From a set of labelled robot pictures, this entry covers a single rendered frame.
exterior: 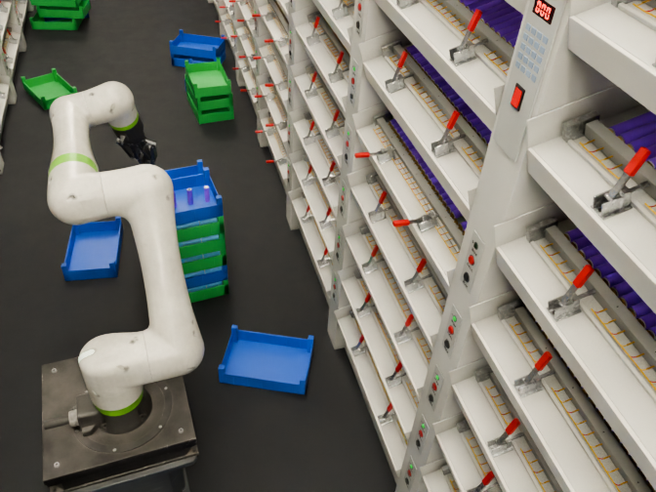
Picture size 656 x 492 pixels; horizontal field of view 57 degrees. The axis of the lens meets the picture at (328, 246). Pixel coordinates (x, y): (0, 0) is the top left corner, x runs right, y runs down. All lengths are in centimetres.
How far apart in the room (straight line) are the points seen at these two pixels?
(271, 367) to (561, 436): 135
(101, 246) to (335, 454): 136
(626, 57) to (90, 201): 114
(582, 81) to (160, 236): 100
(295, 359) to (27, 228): 136
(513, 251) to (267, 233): 182
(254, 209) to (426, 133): 168
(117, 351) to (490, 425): 86
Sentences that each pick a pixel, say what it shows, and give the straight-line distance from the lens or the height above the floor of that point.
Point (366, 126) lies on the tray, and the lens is 166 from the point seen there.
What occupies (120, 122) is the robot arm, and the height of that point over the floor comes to 83.
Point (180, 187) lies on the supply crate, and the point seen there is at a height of 41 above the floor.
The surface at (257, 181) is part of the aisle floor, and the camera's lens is 304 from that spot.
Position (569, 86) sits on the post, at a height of 141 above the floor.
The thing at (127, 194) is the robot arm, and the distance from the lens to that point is 150.
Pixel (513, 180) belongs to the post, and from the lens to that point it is 97.
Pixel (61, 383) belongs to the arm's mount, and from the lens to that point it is 185.
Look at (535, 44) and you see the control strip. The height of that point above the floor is 145.
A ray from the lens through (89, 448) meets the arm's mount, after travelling 170.
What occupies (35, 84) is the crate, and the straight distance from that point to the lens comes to 409.
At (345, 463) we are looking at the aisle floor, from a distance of 203.
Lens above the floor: 177
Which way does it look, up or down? 42 degrees down
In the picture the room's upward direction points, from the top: 4 degrees clockwise
